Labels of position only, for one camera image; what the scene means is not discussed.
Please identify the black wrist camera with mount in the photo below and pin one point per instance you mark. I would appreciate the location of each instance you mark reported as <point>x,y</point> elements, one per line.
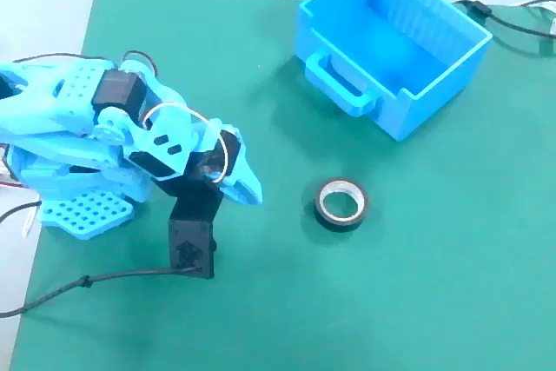
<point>191,249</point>

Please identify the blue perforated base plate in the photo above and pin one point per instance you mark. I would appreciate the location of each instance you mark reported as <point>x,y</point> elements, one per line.
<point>87,214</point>

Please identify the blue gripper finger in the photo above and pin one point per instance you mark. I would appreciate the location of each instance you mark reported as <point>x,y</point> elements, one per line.
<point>247,188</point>

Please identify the black electrical tape roll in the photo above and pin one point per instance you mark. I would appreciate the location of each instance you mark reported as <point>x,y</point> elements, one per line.
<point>343,223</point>

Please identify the light blue robot arm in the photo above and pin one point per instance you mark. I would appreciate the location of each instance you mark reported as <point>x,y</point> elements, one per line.
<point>52,84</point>

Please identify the green work mat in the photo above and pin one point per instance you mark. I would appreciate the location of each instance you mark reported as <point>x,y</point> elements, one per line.
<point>347,280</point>

